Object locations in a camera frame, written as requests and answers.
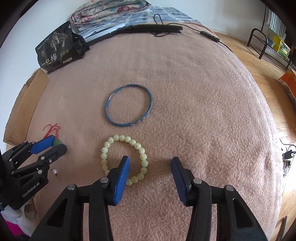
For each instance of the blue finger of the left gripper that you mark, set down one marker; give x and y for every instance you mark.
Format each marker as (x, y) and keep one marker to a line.
(18, 154)
(49, 155)

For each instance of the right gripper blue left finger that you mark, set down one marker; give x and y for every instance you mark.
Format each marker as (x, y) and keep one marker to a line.
(64, 219)

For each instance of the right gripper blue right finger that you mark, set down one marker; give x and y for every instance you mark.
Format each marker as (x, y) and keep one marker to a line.
(235, 220)

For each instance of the small white pearl earring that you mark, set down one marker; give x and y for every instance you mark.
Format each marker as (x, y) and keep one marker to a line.
(55, 172)

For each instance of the open cardboard box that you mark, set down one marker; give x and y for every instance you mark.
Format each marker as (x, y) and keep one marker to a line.
(21, 115)

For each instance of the white fluffy glove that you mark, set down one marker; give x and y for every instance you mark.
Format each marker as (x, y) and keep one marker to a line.
(26, 218)

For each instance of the power strip with chargers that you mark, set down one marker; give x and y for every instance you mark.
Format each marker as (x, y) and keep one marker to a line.
(288, 156)

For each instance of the dark blue bangle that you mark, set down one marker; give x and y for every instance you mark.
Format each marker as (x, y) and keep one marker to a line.
(128, 105)

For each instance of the black snack bag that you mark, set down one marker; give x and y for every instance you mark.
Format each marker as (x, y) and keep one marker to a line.
(60, 48)

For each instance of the pink brown blanket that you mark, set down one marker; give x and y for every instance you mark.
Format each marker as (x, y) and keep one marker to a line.
(207, 110)

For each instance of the orange cloth covered table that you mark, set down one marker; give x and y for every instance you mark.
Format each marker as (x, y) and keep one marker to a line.
(288, 79)

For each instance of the folded floral quilt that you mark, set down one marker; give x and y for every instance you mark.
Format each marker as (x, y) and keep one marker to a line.
(96, 12)

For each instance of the black folded tripod stand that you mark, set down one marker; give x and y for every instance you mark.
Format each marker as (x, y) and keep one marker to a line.
(150, 28)

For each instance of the black clothes rack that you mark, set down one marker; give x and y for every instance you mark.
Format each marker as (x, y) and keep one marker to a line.
(261, 40)

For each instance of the yellow green box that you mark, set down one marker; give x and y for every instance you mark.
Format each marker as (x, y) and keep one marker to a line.
(281, 47)

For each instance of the blue checkered bed sheet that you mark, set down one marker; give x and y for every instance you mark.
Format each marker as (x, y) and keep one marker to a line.
(166, 14)

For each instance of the striped hanging cloth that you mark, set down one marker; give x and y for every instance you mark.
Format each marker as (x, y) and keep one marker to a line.
(275, 24)

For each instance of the white ring light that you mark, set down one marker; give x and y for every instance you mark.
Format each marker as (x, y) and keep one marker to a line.
(97, 31)

